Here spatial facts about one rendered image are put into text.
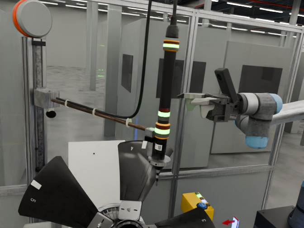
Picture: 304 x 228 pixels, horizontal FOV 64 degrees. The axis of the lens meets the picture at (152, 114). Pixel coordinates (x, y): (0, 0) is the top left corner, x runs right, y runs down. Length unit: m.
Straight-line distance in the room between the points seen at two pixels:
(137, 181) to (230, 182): 1.20
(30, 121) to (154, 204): 0.99
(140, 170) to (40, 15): 0.79
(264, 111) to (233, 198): 1.30
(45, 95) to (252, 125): 0.83
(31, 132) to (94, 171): 0.36
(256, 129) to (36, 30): 0.97
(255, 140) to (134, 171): 0.45
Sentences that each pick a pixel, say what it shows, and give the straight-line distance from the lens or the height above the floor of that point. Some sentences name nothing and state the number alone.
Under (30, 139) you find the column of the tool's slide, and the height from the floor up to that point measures 1.34.
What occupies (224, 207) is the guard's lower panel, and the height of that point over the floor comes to 0.68.
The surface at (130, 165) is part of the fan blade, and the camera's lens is 0.95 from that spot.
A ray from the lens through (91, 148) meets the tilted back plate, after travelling 1.16.
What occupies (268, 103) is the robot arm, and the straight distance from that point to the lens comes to 0.89.
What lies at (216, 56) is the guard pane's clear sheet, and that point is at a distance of 1.64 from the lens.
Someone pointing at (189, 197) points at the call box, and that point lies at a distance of 1.36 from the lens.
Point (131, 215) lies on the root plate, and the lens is 0.90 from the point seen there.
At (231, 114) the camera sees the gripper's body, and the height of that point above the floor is 1.61.
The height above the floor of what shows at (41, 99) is 1.55.
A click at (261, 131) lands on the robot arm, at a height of 1.56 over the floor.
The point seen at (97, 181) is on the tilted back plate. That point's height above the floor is 1.22.
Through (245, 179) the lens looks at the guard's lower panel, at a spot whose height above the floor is 0.90.
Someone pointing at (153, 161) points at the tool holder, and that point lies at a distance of 0.75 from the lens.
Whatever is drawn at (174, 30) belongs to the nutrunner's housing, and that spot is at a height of 1.85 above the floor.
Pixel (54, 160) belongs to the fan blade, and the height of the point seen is 1.42.
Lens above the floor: 1.78
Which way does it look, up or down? 14 degrees down
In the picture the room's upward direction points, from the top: 5 degrees clockwise
